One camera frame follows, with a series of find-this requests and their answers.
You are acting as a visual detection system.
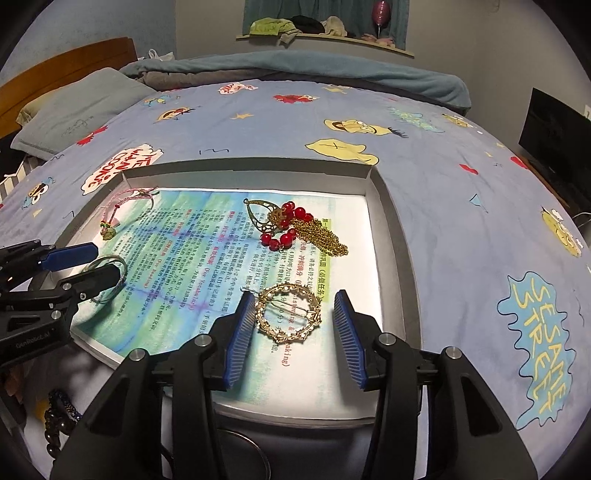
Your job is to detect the silver bangle with clasp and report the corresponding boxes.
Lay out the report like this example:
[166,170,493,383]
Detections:
[82,254,129,305]

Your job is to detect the pink braided cord bracelet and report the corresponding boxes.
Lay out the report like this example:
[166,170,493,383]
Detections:
[97,186,160,242]

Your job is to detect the black hair tie with charm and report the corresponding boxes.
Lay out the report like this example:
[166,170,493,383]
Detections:
[216,428,273,480]

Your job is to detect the large black bead bracelet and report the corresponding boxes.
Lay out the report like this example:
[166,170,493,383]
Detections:
[43,387,84,460]

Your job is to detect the blue green printed paper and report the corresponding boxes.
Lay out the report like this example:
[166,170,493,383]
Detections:
[73,188,382,420]

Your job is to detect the grey green pillow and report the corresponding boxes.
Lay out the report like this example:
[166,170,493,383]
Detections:
[11,68,156,161]

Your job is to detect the grey shallow cardboard tray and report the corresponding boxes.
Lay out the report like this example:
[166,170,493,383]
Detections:
[59,158,421,427]

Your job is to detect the blue cartoon bed sheet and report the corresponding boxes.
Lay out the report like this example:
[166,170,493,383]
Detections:
[1,80,590,475]

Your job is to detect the wooden headboard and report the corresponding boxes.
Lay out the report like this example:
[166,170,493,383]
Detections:
[0,37,137,138]

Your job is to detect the teal folded blanket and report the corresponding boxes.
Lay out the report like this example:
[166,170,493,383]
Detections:
[120,50,472,114]

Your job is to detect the black flat monitor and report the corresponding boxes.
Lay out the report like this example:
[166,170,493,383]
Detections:
[519,88,590,209]

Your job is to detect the green cloth on sill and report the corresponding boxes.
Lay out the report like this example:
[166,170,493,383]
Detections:
[249,17,301,45]

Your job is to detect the black cloth on sill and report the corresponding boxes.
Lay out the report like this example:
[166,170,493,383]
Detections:
[290,15,325,35]

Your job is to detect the beige cloth on sill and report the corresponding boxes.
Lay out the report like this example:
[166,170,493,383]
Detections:
[322,15,348,38]

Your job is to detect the wooden window sill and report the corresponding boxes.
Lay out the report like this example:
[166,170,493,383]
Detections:
[235,33,416,59]

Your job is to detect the teal window curtain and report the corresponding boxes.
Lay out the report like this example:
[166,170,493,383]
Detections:
[242,0,410,50]

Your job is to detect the pink balloon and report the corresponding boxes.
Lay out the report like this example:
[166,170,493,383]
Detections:
[370,0,392,38]

